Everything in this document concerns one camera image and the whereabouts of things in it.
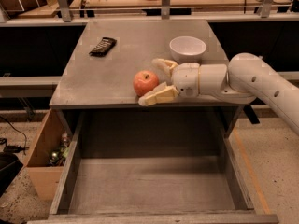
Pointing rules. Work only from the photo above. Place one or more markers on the black snack bag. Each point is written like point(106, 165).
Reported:
point(103, 47)

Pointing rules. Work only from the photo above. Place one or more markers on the red apple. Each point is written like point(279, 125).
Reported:
point(145, 81)

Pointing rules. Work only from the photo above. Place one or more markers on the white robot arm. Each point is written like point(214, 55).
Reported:
point(245, 78)

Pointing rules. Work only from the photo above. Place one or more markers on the wooden box with items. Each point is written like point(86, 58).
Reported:
point(44, 175)

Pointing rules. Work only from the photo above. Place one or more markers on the open grey top drawer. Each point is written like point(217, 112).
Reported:
point(152, 168)

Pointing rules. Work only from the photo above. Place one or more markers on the white ceramic bowl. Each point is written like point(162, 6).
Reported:
point(187, 49)

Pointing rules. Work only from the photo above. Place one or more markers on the grey metal drawer cabinet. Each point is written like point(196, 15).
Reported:
point(106, 83)

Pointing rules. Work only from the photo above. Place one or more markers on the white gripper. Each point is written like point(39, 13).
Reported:
point(186, 78)

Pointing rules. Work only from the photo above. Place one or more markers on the black object at left edge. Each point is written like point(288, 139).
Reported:
point(10, 166)

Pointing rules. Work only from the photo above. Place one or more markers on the metal rail shelf frame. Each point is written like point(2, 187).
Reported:
point(38, 12)

